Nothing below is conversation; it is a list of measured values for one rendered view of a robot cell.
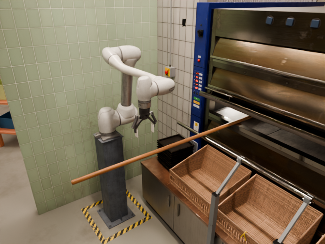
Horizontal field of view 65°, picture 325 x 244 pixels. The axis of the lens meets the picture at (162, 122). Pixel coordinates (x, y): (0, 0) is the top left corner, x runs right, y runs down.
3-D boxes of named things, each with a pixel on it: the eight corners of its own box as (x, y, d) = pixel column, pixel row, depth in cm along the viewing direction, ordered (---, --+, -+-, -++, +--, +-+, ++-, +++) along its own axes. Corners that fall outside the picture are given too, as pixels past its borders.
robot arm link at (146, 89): (141, 103, 167) (158, 99, 173) (141, 80, 160) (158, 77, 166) (133, 98, 175) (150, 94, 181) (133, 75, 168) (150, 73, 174)
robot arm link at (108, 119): (96, 128, 245) (93, 107, 235) (113, 124, 254) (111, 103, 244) (102, 135, 233) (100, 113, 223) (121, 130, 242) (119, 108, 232)
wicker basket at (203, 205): (205, 165, 272) (207, 143, 260) (248, 196, 229) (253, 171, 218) (168, 182, 247) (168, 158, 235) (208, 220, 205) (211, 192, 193)
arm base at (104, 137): (91, 135, 245) (90, 129, 242) (112, 129, 257) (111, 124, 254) (98, 143, 232) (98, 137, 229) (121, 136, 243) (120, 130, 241)
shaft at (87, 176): (72, 186, 152) (71, 182, 151) (70, 183, 154) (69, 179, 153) (256, 116, 239) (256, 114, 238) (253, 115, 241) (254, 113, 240)
